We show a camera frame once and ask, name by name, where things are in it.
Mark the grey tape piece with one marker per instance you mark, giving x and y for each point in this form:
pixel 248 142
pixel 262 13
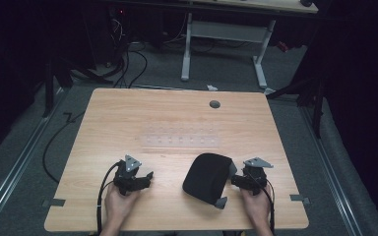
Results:
pixel 299 198
pixel 53 202

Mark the person's left hand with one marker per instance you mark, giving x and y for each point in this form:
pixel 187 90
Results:
pixel 118 205

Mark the black padded cushion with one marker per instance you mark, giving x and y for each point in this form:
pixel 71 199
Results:
pixel 206 177

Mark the small red object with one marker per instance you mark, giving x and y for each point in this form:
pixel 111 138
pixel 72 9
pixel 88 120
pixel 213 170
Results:
pixel 282 46

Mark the person's right hand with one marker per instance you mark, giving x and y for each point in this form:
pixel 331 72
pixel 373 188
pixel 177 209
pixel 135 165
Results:
pixel 256 206

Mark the white paper scrap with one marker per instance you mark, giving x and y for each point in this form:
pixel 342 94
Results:
pixel 212 87

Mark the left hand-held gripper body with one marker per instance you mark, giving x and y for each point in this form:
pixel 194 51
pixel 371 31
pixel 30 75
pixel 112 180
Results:
pixel 128 178

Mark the white table frame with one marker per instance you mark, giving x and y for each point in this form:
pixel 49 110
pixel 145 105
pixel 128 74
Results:
pixel 226 31

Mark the metal floor rail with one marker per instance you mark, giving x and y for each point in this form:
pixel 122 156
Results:
pixel 23 157
pixel 331 173

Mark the black metal stand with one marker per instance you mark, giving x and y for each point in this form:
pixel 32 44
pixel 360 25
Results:
pixel 50 85
pixel 315 98

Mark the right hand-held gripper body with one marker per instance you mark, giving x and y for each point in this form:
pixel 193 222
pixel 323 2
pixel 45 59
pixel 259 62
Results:
pixel 255 177

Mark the clear plastic strip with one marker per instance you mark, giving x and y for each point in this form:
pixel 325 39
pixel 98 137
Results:
pixel 180 141

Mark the black computer mouse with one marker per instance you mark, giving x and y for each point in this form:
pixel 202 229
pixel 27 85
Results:
pixel 306 3

